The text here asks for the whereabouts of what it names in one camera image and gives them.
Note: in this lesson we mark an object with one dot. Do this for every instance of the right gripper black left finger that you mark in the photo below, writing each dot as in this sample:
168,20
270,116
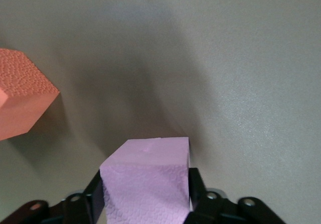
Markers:
75,209

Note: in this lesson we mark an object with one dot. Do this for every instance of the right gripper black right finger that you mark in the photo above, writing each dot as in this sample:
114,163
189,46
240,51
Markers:
220,209

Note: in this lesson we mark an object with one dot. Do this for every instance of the pink foam cube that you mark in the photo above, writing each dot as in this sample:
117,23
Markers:
148,178

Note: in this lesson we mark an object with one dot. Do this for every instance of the orange foam cube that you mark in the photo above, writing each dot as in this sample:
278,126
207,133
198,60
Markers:
22,96

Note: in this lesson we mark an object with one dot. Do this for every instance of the brown paper table cover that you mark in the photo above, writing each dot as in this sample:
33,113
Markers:
200,70

